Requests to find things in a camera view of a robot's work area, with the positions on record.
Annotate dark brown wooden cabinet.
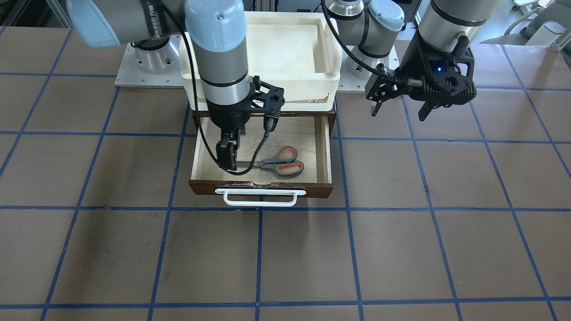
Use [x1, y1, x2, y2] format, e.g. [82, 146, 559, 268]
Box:
[191, 107, 337, 134]

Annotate white drawer handle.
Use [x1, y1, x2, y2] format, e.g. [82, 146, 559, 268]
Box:
[215, 189, 307, 207]

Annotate white plastic tray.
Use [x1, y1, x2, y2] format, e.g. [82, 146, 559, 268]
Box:
[178, 10, 343, 112]

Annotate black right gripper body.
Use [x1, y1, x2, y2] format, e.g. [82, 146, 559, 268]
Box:
[207, 76, 285, 134]

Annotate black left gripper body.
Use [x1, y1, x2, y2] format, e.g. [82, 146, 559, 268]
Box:
[366, 34, 477, 107]

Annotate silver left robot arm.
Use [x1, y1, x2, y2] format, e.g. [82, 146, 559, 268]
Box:
[321, 0, 498, 121]

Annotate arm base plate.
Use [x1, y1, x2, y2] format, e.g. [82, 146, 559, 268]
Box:
[115, 35, 183, 89]
[337, 45, 400, 94]

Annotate grey orange scissors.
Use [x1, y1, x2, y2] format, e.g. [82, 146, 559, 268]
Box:
[235, 147, 305, 177]

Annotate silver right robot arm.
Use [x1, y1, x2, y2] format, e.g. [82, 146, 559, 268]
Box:
[66, 0, 285, 176]

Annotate wooden drawer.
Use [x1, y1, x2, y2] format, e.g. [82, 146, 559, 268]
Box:
[188, 117, 334, 198]

